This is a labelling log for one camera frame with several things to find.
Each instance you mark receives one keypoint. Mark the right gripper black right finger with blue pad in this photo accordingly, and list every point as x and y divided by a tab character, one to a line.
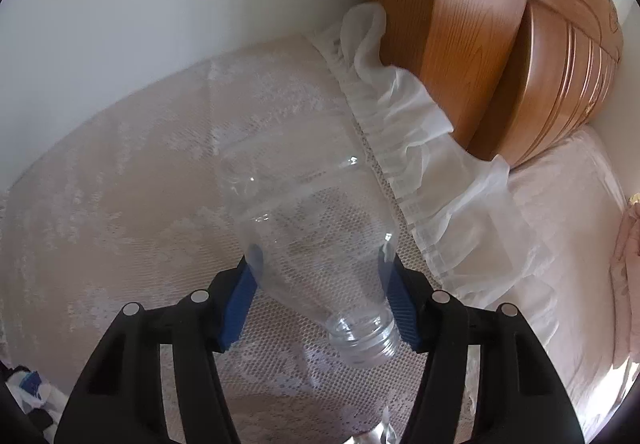
520	397

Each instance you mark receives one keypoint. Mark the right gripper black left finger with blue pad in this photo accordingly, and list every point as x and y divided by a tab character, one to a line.
118	396

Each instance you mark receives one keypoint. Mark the clear plastic bottle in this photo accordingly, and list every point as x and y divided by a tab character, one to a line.
318	234

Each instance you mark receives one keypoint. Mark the white trash bag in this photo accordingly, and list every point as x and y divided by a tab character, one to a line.
31	408

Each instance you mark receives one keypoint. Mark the pink floral pillow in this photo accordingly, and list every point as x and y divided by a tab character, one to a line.
624	270

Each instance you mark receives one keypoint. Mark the white lace table cover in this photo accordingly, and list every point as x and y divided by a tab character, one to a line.
128	207

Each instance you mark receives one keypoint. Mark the pink bed sheet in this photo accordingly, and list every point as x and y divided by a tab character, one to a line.
571	197

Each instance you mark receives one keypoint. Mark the brown wooden headboard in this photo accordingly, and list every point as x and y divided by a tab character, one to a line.
514	77

